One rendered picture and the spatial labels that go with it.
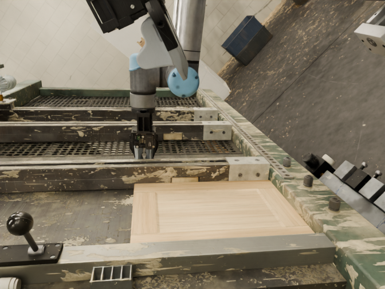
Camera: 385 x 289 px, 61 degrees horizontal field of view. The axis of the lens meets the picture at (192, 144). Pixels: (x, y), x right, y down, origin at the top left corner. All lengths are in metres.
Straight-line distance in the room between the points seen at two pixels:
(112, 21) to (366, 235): 0.63
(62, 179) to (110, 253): 0.38
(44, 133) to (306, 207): 1.04
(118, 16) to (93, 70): 5.89
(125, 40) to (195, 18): 3.90
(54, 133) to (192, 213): 0.79
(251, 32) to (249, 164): 4.21
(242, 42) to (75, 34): 2.90
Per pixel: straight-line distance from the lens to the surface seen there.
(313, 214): 0.81
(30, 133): 1.45
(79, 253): 0.67
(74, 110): 1.68
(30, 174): 1.00
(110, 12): 0.42
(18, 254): 0.69
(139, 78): 0.93
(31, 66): 6.65
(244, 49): 5.09
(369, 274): 0.68
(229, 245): 0.68
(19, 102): 2.16
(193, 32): 0.80
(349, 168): 1.05
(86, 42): 6.25
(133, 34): 4.66
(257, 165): 1.00
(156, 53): 0.44
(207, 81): 4.75
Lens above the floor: 1.44
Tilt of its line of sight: 18 degrees down
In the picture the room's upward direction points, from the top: 52 degrees counter-clockwise
